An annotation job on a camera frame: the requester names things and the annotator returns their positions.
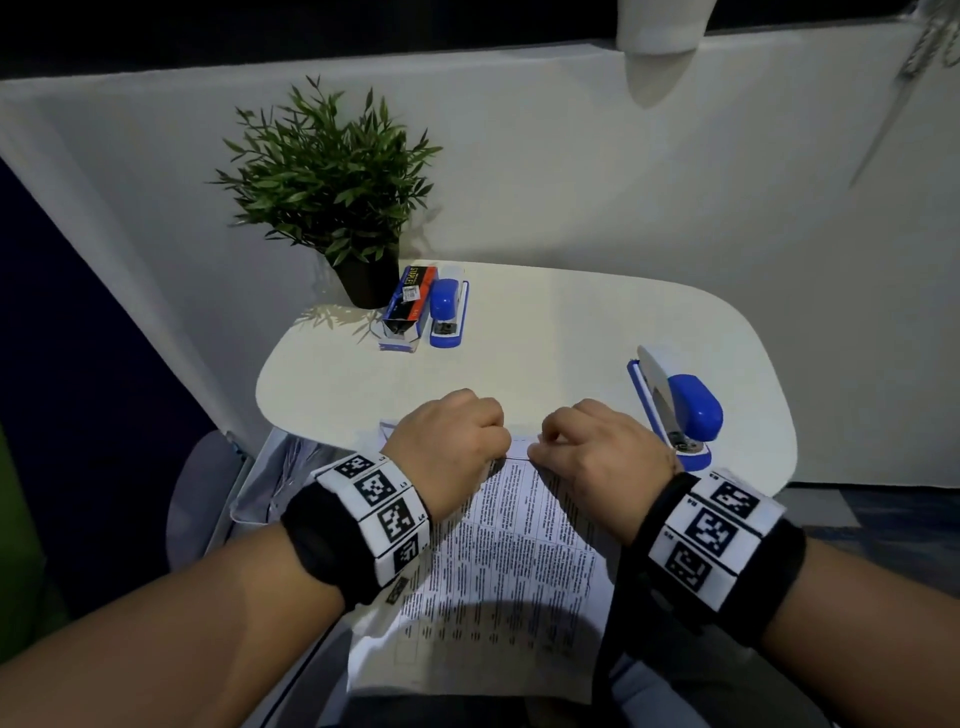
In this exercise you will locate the person's left hand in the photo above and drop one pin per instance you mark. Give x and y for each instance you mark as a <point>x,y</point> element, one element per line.
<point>450,450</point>

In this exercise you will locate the person's right hand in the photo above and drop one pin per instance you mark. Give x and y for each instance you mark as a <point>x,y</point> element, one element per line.
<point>607,472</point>

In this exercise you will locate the blue white stapler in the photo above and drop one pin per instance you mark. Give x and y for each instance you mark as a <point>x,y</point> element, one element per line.
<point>697,405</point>
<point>444,296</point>

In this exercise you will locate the printed paper bundle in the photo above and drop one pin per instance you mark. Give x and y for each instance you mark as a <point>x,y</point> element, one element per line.
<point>495,585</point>

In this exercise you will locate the blue staples box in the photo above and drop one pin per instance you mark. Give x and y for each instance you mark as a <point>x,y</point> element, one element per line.
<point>409,300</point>

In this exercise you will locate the white paper bin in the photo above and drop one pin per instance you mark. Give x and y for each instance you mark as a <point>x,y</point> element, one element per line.
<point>277,480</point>

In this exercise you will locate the person's left forearm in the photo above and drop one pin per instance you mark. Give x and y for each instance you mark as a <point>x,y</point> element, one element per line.
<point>150,630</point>

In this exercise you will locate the person's right forearm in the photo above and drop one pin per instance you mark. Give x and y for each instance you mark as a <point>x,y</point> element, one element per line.
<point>870,652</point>

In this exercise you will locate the person's grey trousers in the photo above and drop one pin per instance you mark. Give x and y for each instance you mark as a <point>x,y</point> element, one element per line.
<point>315,690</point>

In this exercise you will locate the grey round stool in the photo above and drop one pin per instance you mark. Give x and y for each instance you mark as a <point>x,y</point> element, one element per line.
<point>195,502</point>

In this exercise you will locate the green potted plant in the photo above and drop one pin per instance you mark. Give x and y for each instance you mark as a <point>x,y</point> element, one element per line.
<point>330,172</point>

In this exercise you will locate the green leaf print mat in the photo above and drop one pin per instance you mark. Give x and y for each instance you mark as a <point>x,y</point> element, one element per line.
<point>22,562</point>

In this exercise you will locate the dark window pane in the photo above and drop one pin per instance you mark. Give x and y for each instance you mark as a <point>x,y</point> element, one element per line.
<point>300,34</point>

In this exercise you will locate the white hanging cup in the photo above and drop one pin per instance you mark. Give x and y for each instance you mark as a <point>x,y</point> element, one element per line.
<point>664,26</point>

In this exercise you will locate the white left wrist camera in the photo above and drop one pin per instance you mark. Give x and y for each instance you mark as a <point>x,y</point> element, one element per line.
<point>397,590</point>

